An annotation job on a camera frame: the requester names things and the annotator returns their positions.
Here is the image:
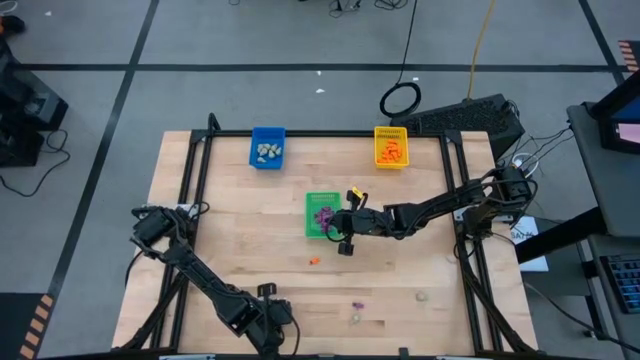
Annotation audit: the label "white paper sheet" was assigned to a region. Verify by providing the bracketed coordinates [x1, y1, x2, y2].
[508, 215, 550, 274]

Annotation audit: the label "black cable with coil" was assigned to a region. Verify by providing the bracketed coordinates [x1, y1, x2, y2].
[378, 0, 423, 120]

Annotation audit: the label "black computer case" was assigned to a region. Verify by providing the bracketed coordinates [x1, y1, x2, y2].
[388, 93, 527, 162]

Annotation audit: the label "black monitor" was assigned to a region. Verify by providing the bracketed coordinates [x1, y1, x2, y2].
[591, 68, 640, 156]

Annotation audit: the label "grey side desk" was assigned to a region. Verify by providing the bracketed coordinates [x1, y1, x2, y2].
[566, 101, 640, 239]

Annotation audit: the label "green plastic basket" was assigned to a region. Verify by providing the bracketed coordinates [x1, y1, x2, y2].
[304, 191, 344, 240]

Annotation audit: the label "backlit black keyboard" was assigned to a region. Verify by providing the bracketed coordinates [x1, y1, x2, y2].
[599, 253, 640, 316]

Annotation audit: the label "dark keyboard desk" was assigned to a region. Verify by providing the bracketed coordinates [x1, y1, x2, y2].
[584, 233, 640, 360]

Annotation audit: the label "blue plastic basket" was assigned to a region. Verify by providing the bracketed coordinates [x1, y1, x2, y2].
[248, 126, 287, 171]

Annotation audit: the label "yellow plastic basket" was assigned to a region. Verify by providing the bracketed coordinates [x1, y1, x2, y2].
[373, 125, 411, 170]

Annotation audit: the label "white cable coil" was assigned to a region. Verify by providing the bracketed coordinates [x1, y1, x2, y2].
[514, 152, 541, 179]

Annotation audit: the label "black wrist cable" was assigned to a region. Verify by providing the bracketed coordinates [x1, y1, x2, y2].
[326, 225, 352, 245]
[277, 313, 302, 360]

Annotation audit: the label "black floor cable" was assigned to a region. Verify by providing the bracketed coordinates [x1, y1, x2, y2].
[521, 279, 640, 354]
[0, 128, 73, 199]

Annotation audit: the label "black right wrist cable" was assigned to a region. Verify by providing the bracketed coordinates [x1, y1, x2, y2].
[326, 225, 352, 245]

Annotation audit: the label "black desk beam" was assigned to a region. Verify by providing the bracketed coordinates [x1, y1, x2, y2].
[514, 206, 609, 265]

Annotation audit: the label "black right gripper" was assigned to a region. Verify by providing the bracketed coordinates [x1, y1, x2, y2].
[328, 192, 394, 258]

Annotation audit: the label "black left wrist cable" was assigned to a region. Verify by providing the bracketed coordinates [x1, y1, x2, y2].
[277, 313, 302, 360]

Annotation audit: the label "yellow hanging cable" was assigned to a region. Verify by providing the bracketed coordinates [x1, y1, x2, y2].
[466, 0, 498, 100]

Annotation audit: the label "black mat orange stripes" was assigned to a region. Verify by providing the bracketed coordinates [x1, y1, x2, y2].
[617, 39, 640, 74]
[0, 292, 56, 360]

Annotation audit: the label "black cable bundle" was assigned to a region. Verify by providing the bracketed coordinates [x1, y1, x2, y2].
[327, 0, 410, 18]

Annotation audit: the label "small black object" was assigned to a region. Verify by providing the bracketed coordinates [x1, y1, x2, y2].
[0, 14, 26, 36]

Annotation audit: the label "black equipment cart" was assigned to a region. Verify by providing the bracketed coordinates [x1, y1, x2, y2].
[0, 42, 70, 169]

